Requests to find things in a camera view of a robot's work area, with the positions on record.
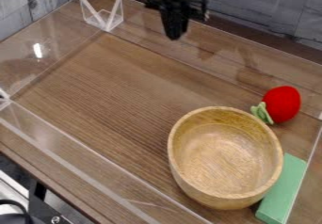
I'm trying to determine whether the black metal table leg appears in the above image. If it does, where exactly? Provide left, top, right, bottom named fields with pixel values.
left=28, top=179, right=85, bottom=224

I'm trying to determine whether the green rectangular block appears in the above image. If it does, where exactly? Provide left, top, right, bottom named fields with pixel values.
left=255, top=153, right=307, bottom=224

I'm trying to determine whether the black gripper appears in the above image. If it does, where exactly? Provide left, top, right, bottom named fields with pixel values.
left=144, top=0, right=210, bottom=40

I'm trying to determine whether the clear acrylic corner bracket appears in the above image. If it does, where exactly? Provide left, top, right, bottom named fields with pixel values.
left=79, top=0, right=124, bottom=32

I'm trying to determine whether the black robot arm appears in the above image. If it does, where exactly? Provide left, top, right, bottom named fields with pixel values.
left=144, top=0, right=208, bottom=40

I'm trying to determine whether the red felt fruit green leaf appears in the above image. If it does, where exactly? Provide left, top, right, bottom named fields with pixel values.
left=250, top=86, right=302, bottom=125

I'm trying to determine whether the clear acrylic front wall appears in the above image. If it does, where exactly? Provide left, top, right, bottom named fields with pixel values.
left=0, top=96, right=211, bottom=224

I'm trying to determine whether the wooden bowl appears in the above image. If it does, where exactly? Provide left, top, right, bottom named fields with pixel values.
left=167, top=106, right=283, bottom=210

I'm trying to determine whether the black cable bottom left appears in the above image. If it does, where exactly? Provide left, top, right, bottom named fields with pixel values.
left=0, top=199, right=32, bottom=224

